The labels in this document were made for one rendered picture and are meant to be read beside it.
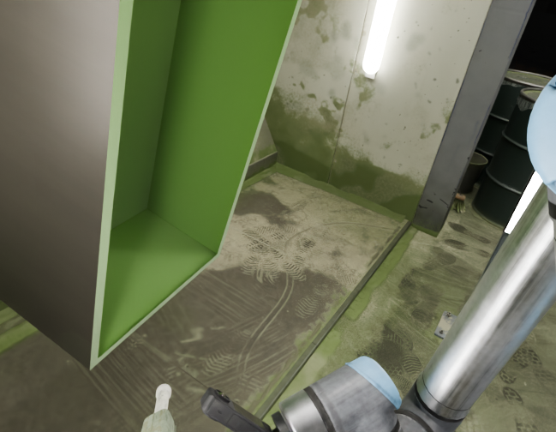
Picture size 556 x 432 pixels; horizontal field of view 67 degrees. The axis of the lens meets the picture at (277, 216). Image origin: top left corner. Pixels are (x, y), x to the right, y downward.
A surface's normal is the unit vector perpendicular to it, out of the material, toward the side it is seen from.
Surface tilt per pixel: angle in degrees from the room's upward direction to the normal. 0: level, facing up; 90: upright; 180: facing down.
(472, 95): 90
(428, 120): 90
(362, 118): 90
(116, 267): 12
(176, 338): 0
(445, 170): 90
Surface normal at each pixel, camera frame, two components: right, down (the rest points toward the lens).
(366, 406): 0.22, -0.15
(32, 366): 0.13, -0.84
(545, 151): -0.72, 0.17
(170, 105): -0.46, 0.43
